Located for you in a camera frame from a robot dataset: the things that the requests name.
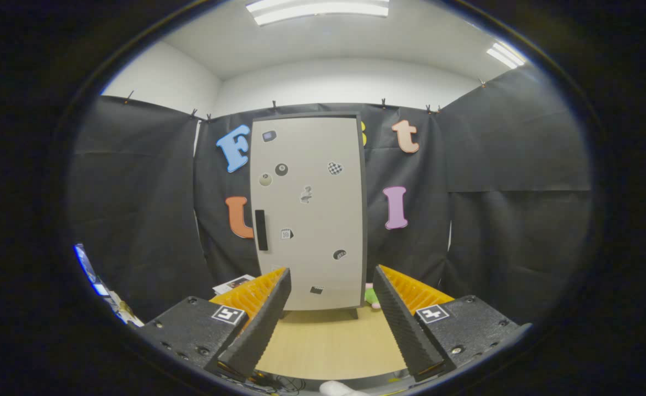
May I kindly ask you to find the white blue printed clutter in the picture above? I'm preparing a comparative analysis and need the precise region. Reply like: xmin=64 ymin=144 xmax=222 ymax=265
xmin=74 ymin=244 xmax=145 ymax=328

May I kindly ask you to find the small ceiling light panel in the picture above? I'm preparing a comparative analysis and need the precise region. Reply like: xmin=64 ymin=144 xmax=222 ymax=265
xmin=486 ymin=42 xmax=527 ymax=69

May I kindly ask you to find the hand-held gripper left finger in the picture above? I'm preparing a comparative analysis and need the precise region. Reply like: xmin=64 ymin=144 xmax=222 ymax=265
xmin=136 ymin=267 xmax=292 ymax=380

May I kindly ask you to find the beige shoe cabinet door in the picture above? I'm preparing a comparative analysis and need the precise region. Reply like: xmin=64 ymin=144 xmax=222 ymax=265
xmin=250 ymin=117 xmax=364 ymax=311

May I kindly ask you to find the long ceiling light panel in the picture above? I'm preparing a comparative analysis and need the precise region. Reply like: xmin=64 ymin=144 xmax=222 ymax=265
xmin=246 ymin=0 xmax=390 ymax=26

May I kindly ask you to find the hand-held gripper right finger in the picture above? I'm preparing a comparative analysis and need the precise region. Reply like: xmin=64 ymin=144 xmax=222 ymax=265
xmin=373 ymin=265 xmax=532 ymax=383

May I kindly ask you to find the white book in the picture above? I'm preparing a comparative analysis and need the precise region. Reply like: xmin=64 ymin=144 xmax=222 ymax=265
xmin=213 ymin=274 xmax=256 ymax=295

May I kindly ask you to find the black cabinet door handle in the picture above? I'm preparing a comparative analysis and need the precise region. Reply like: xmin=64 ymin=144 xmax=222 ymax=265
xmin=255 ymin=210 xmax=269 ymax=251

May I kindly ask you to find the black backdrop cloth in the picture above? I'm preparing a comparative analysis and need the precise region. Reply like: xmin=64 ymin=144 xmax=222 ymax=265
xmin=70 ymin=66 xmax=593 ymax=325

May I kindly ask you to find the grey shoe cabinet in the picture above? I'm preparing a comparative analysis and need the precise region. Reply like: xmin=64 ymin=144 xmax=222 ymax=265
xmin=249 ymin=112 xmax=368 ymax=320

